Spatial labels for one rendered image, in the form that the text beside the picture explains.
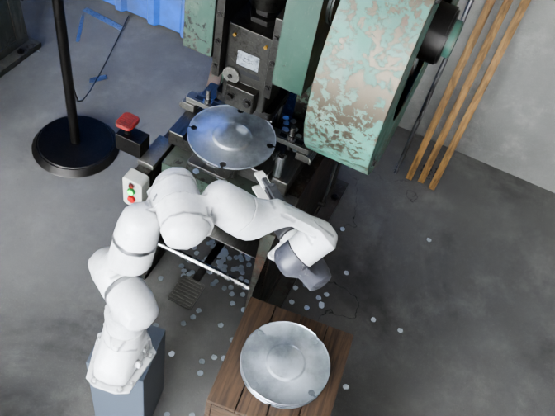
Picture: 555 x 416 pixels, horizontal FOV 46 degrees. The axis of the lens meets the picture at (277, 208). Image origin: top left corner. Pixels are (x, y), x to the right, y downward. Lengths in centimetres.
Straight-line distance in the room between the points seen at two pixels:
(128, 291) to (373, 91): 79
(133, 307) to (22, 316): 104
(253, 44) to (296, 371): 102
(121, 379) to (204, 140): 77
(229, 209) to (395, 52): 51
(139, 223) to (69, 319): 116
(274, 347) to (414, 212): 124
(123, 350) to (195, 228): 58
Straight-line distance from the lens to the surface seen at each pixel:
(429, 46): 175
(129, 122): 220
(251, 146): 213
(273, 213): 162
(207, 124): 218
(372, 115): 149
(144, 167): 226
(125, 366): 196
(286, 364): 215
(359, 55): 144
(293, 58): 185
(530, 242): 331
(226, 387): 213
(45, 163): 310
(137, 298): 171
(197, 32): 197
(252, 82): 203
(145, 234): 156
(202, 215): 150
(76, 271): 276
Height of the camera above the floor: 231
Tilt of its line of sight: 51 degrees down
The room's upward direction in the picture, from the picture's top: 13 degrees clockwise
